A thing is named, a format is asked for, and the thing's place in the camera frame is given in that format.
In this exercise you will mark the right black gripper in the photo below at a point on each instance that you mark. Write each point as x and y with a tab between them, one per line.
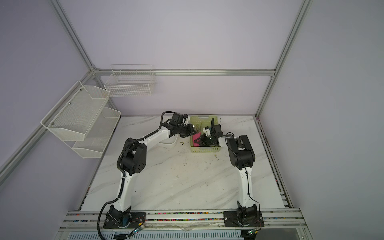
203	140

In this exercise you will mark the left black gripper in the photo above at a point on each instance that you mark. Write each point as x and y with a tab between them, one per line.
191	130

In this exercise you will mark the green perforated plastic basket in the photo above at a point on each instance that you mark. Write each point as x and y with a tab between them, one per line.
200	122

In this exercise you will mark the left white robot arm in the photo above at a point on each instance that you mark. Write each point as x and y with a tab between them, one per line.
133	159

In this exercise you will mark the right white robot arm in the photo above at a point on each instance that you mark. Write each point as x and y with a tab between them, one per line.
242	157

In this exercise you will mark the white plastic tray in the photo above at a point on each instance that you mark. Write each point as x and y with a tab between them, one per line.
169	143

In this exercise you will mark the white mesh lower shelf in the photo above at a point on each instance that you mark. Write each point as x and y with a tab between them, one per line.
95	127

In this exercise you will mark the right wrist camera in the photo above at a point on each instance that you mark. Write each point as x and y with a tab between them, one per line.
207	131

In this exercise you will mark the white wire wall basket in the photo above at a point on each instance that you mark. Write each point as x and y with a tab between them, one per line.
131	80

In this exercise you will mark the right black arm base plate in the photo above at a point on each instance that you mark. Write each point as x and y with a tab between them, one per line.
233	219

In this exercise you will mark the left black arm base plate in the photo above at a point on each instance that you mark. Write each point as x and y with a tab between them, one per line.
132	221

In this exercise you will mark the aluminium front rail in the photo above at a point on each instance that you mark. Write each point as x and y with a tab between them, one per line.
187	220

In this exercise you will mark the aluminium frame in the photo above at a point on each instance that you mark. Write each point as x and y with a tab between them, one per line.
17	157

